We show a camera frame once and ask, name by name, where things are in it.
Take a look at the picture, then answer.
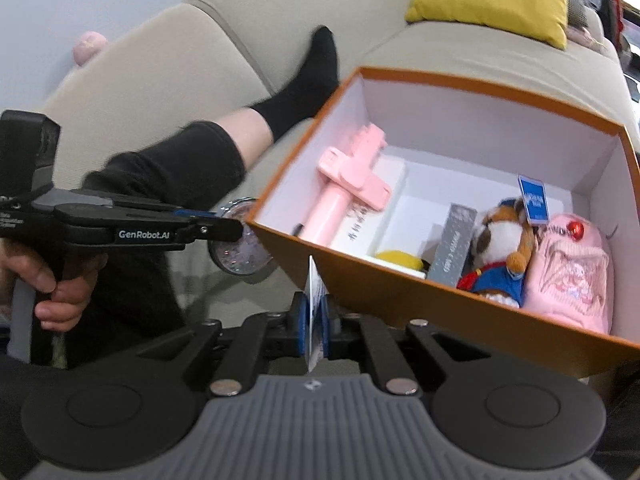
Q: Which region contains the person's left hand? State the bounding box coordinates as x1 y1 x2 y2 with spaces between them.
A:
1 240 107 333

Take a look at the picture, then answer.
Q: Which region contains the clear glitter round case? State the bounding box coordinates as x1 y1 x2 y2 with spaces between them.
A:
208 197 277 283

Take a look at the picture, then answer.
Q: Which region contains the pink mini backpack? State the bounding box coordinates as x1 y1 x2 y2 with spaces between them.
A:
522 214 614 335

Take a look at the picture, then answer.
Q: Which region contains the pink plush ball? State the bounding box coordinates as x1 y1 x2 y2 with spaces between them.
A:
72 32 108 66

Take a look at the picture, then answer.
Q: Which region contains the blue hang tag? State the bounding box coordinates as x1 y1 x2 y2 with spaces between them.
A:
518 176 550 226

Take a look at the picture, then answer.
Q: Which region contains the yellow round object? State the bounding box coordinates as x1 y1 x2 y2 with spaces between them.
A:
374 250 430 272

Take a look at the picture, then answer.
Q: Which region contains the pink fire extinguisher toy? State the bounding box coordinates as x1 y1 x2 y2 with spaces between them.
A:
298 124 387 246

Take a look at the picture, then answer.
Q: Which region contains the plush toy in blue outfit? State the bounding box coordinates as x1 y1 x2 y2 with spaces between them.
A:
457 198 536 309

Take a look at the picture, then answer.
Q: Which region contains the beige fabric sofa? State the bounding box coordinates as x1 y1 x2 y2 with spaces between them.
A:
39 0 640 321

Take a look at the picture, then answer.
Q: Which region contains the grey remote control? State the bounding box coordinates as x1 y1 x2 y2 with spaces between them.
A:
427 204 477 288

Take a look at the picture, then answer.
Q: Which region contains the orange cardboard box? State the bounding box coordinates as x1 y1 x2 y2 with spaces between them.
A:
246 65 640 380

